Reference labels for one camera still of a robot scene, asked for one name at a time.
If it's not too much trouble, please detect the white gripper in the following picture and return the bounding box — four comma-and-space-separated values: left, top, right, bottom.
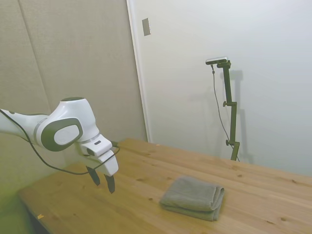
80, 135, 119, 195

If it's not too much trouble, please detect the silver camera on stand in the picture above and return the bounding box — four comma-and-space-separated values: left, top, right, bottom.
205, 56, 230, 65

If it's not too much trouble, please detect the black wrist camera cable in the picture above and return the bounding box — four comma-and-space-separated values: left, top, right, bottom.
0, 109, 121, 176

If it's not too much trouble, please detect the grey towel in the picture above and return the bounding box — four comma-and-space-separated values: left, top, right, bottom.
159, 176, 225, 222

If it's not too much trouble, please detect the white door frame trim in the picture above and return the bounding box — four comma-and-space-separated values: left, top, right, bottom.
126, 0, 154, 144

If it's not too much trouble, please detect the dark articulated camera stand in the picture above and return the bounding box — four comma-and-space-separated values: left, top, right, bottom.
216, 62, 241, 161

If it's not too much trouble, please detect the grey wall switch plate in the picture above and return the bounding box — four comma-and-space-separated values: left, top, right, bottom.
142, 17, 152, 37

